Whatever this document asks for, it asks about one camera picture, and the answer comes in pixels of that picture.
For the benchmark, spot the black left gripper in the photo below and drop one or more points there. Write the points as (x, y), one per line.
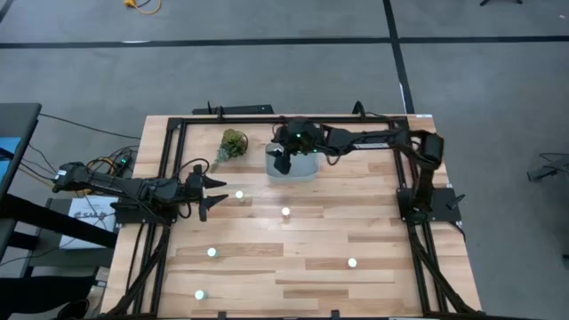
(195, 191)

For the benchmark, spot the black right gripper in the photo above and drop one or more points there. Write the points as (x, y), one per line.
(298, 135)

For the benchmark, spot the white-capped pill bottle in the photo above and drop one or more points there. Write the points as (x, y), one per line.
(285, 211)
(212, 252)
(352, 262)
(200, 294)
(239, 194)

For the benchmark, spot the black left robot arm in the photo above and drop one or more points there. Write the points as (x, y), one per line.
(111, 182)

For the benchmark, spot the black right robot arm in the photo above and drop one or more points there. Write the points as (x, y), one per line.
(364, 138)

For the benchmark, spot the white plastic basket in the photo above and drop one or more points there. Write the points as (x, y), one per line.
(304, 168)

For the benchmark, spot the potted green succulent plant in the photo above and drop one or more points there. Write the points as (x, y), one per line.
(232, 144)

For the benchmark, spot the black bar behind table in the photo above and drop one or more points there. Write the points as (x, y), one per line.
(240, 109)

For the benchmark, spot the black power box green light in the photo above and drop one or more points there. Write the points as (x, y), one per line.
(124, 160)

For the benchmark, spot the white printed cardboard box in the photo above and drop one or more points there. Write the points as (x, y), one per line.
(86, 218)

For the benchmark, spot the black office chair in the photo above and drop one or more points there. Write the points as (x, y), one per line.
(40, 293)

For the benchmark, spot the dark grey side desk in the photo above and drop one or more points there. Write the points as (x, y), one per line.
(18, 120)

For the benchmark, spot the black tripod stand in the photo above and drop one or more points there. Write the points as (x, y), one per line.
(544, 171)

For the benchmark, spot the black aluminium table frame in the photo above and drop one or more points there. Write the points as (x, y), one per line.
(311, 120)

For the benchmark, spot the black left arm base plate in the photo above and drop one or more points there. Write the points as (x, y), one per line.
(133, 214)

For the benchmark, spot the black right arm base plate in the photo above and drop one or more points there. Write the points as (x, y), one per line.
(444, 204)

